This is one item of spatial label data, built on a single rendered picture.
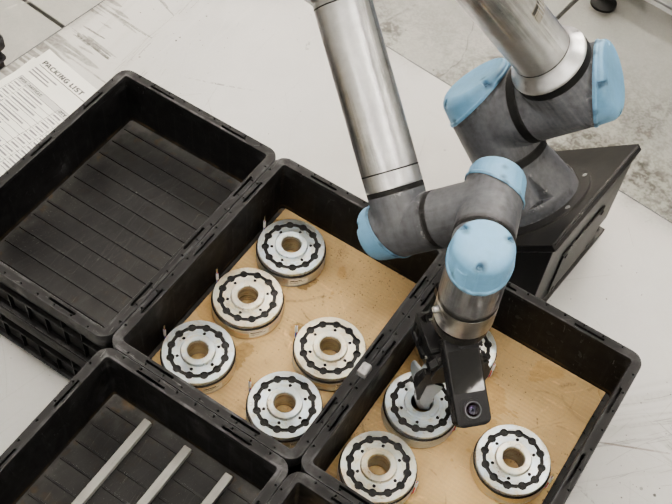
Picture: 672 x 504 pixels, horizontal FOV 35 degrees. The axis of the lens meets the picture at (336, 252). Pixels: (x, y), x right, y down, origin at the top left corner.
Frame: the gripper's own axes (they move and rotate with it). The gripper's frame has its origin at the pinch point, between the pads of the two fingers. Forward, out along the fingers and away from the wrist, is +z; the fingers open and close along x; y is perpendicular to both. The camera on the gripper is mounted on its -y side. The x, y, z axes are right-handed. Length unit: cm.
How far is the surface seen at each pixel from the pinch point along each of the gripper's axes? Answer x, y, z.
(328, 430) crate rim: 17.8, -3.6, -7.8
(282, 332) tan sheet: 18.5, 17.1, 1.9
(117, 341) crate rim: 41.5, 14.8, -8.1
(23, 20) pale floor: 52, 180, 85
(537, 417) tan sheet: -12.9, -4.1, 1.9
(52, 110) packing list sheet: 46, 78, 15
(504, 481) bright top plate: -4.0, -13.0, -1.2
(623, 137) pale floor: -101, 104, 85
